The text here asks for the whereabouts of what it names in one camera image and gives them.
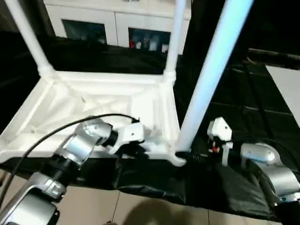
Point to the white plastic table top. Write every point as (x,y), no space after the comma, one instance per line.
(70,103)

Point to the white plastic table leg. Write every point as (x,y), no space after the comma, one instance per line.
(215,61)
(28,37)
(174,37)

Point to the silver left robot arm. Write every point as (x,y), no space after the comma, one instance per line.
(65,159)

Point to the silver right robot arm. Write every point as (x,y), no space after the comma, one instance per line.
(272,168)

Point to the black mat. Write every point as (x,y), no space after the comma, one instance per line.
(234,93)

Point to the white sideboard with glass doors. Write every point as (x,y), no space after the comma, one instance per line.
(117,18)

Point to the black cabinet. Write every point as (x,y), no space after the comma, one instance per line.
(272,23)

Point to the grey curtain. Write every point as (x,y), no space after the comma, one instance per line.
(11,14)

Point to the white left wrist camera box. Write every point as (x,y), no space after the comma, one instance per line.
(129,133)

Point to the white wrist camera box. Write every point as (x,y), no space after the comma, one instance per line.
(129,133)
(220,131)

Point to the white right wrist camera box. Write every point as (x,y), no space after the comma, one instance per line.
(220,131)

